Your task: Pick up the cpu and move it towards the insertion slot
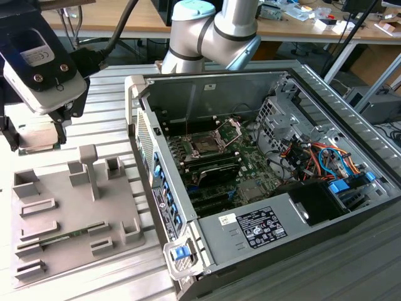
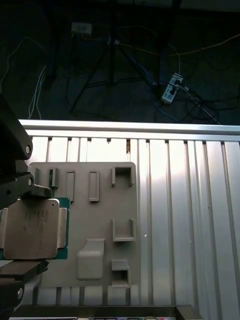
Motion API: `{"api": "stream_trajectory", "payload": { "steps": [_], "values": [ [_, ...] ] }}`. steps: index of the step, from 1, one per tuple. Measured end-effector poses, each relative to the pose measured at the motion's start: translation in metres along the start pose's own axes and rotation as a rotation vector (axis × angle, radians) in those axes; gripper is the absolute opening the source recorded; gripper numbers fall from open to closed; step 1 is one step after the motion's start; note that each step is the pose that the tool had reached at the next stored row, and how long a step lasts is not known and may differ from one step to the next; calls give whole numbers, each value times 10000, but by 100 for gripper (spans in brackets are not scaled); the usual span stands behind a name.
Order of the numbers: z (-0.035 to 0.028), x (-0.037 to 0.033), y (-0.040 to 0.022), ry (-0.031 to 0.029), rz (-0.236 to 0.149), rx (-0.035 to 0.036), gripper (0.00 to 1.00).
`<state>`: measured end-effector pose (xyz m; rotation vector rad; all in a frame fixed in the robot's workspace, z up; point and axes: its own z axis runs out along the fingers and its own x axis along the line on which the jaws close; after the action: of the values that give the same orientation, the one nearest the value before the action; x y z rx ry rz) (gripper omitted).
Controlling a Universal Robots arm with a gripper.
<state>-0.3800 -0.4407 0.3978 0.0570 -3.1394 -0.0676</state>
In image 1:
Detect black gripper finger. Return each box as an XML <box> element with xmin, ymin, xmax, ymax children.
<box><xmin>48</xmin><ymin>89</ymin><xmax>88</xmax><ymax>145</ymax></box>
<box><xmin>0</xmin><ymin>87</ymin><xmax>20</xmax><ymax>152</ymax></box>

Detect silver CPU green substrate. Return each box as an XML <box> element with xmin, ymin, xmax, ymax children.
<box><xmin>18</xmin><ymin>124</ymin><xmax>61</xmax><ymax>155</ymax></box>

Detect CPU socket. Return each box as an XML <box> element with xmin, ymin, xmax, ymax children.
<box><xmin>187</xmin><ymin>133</ymin><xmax>226</xmax><ymax>157</ymax></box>

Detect grey plastic parts rack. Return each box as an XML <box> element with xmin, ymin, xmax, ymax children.
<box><xmin>11</xmin><ymin>144</ymin><xmax>147</xmax><ymax>289</ymax></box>

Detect green RAM stick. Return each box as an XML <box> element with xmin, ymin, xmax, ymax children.
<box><xmin>39</xmin><ymin>228</ymin><xmax>90</xmax><ymax>248</ymax></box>

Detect open grey PC case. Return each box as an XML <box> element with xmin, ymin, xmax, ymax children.
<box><xmin>124</xmin><ymin>64</ymin><xmax>401</xmax><ymax>300</ymax></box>

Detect wooden desk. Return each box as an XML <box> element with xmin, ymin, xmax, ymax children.
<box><xmin>255</xmin><ymin>0</ymin><xmax>401</xmax><ymax>46</ymax></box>
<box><xmin>40</xmin><ymin>0</ymin><xmax>172</xmax><ymax>40</ymax></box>

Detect black monitor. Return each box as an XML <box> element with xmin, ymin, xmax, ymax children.
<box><xmin>152</xmin><ymin>0</ymin><xmax>174</xmax><ymax>28</ymax></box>

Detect black graphics card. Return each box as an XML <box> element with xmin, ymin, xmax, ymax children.
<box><xmin>195</xmin><ymin>164</ymin><xmax>241</xmax><ymax>189</ymax></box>

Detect grey power supply unit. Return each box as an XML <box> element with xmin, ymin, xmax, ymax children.
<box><xmin>196</xmin><ymin>191</ymin><xmax>316</xmax><ymax>267</ymax></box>

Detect green motherboard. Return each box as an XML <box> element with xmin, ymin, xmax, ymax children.
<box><xmin>165</xmin><ymin>117</ymin><xmax>283</xmax><ymax>217</ymax></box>

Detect silver chipset heatsink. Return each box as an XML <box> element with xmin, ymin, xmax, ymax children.
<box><xmin>237</xmin><ymin>180</ymin><xmax>266</xmax><ymax>201</ymax></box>

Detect perforated metal drive cage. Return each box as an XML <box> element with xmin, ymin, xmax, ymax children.
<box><xmin>255</xmin><ymin>95</ymin><xmax>317</xmax><ymax>161</ymax></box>

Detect white small boxes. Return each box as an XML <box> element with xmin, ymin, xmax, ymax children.
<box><xmin>315</xmin><ymin>18</ymin><xmax>347</xmax><ymax>34</ymax></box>

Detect black slanted pole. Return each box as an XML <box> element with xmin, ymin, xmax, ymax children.
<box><xmin>321</xmin><ymin>0</ymin><xmax>380</xmax><ymax>76</ymax></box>

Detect grey computer on floor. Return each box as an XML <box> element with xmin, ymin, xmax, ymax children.
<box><xmin>344</xmin><ymin>86</ymin><xmax>401</xmax><ymax>125</ymax></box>

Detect brown cardboard box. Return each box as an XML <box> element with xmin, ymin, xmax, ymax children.
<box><xmin>350</xmin><ymin>43</ymin><xmax>401</xmax><ymax>87</ymax></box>

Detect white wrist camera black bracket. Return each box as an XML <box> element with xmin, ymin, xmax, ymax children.
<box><xmin>0</xmin><ymin>28</ymin><xmax>87</xmax><ymax>114</ymax></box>

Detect metal socket cover frame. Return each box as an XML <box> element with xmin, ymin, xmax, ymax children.
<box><xmin>215</xmin><ymin>118</ymin><xmax>244</xmax><ymax>150</ymax></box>

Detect blue case handle latch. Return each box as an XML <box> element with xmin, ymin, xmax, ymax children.
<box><xmin>170</xmin><ymin>246</ymin><xmax>191</xmax><ymax>261</ymax></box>

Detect thin black wire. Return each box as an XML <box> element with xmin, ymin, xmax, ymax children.
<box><xmin>233</xmin><ymin>102</ymin><xmax>263</xmax><ymax>122</ymax></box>

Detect orange yellow wire bundle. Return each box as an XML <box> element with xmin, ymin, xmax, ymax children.
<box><xmin>280</xmin><ymin>140</ymin><xmax>366</xmax><ymax>184</ymax></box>

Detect blue data wire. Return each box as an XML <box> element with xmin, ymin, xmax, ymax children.
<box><xmin>318</xmin><ymin>146</ymin><xmax>350</xmax><ymax>180</ymax></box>

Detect blue disk carrier handle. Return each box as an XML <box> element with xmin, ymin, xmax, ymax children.
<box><xmin>328</xmin><ymin>179</ymin><xmax>351</xmax><ymax>196</ymax></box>

